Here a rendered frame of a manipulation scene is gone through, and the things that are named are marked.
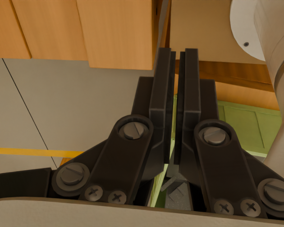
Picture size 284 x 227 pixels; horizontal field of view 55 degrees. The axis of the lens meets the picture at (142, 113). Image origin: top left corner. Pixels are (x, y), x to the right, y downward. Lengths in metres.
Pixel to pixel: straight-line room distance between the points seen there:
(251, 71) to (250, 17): 0.37
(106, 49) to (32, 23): 0.16
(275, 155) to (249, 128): 0.49
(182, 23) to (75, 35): 0.23
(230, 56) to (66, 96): 1.57
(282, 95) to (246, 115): 0.47
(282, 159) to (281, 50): 0.13
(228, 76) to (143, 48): 0.30
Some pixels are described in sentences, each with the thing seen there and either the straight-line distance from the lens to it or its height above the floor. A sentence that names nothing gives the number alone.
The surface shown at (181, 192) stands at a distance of 0.84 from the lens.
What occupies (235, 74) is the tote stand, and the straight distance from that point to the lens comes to 0.80.
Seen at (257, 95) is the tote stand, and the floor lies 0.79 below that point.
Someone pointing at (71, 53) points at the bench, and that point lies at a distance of 0.63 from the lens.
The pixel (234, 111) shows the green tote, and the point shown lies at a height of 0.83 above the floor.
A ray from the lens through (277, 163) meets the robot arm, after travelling 0.25.
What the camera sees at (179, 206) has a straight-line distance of 0.86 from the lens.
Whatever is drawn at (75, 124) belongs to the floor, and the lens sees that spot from 2.15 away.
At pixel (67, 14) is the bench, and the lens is 0.59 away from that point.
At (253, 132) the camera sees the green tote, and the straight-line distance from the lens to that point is 0.73.
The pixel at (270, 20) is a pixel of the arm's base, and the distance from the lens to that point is 0.40.
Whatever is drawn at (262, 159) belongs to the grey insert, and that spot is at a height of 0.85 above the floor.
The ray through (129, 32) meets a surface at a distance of 0.55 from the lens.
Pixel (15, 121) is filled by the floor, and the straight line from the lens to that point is 2.38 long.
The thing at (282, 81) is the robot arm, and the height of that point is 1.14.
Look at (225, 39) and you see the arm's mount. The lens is 0.51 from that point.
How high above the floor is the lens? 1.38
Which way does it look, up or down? 46 degrees down
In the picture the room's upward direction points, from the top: 170 degrees counter-clockwise
